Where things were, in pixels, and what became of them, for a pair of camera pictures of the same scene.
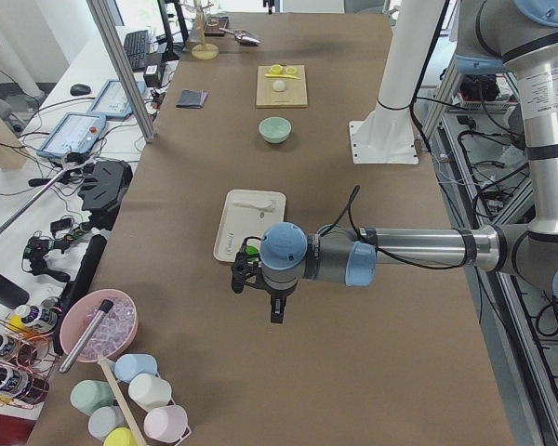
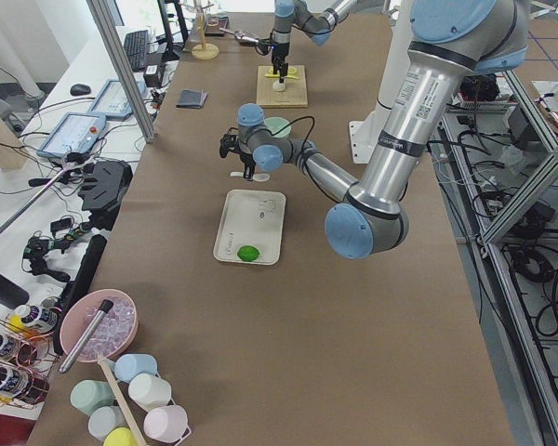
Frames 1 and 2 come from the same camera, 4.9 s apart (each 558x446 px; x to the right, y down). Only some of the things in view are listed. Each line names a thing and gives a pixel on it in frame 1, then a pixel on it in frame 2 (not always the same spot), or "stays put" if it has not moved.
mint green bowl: (274, 129) stays put
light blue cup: (129, 365) stays put
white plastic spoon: (271, 206) → (257, 177)
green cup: (87, 395) stays put
